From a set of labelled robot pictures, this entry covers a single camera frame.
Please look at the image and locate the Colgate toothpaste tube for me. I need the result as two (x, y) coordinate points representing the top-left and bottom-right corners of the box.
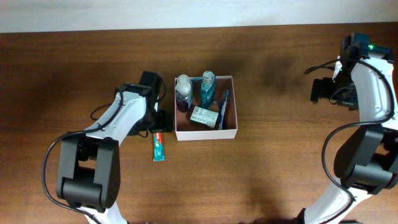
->
(154, 133), (165, 162)

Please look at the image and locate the purple soap pump bottle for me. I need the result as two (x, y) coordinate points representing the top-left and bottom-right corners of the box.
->
(175, 75), (193, 113)

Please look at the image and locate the green white soap box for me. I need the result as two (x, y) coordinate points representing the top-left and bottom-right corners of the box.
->
(190, 106), (218, 128)

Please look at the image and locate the green mouthwash bottle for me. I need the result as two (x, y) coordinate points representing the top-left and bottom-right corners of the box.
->
(200, 71), (216, 109)

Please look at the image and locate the blue disposable razor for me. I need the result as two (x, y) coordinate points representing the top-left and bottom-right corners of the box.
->
(215, 101), (224, 118)

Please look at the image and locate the blue white toothbrush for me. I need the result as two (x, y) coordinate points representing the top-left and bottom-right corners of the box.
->
(218, 88), (230, 130)

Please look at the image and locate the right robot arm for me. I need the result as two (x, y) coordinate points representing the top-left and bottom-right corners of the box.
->
(297, 43), (397, 223)

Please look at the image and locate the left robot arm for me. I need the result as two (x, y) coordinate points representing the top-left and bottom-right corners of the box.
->
(52, 81), (169, 223)

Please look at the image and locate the white open cardboard box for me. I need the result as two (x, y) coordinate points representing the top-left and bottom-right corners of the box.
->
(174, 76), (238, 141)

